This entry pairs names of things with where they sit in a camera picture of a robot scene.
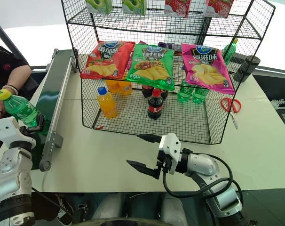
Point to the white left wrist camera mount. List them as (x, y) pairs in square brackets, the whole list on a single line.
[(3, 128)]

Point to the black shoe white print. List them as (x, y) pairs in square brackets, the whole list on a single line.
[(279, 103)]

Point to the dark metal post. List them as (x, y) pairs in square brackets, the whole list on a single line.
[(8, 40)]

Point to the cola bottle red cap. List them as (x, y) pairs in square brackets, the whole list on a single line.
[(155, 107)]

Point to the orange soda bottle blue cap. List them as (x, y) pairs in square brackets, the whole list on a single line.
[(107, 104)]

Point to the person's forearm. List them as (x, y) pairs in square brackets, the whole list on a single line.
[(19, 76)]

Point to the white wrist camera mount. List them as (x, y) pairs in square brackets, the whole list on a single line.
[(3, 128), (170, 150)]

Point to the green potato chip bag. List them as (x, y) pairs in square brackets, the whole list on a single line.
[(152, 67)]

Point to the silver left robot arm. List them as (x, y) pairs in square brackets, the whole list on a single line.
[(12, 179)]

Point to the green conveyor belt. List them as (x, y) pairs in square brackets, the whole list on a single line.
[(59, 106), (50, 89)]

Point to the green bottle yellow label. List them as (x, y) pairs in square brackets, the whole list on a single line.
[(230, 51)]

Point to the green apple juice carton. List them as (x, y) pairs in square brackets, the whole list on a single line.
[(99, 5), (134, 6)]

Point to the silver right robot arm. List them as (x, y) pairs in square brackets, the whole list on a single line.
[(213, 171)]

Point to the black white sneaker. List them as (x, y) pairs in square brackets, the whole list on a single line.
[(62, 207)]

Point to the green soda bottle yellow cap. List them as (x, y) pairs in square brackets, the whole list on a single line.
[(19, 109)]

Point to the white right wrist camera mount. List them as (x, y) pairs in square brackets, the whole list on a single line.
[(170, 150)]

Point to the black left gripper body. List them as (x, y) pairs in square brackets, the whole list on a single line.
[(27, 134)]

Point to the red potato chip bag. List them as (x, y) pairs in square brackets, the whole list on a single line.
[(107, 61)]

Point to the purple snack packet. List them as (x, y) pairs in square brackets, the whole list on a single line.
[(167, 45)]

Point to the strawberry milk carton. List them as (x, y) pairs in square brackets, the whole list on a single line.
[(217, 8), (177, 8)]

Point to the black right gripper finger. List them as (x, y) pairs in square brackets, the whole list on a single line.
[(144, 170), (149, 138)]

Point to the pink potato chip bag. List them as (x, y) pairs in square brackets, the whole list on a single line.
[(207, 69)]

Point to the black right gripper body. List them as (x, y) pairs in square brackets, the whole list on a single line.
[(164, 164)]

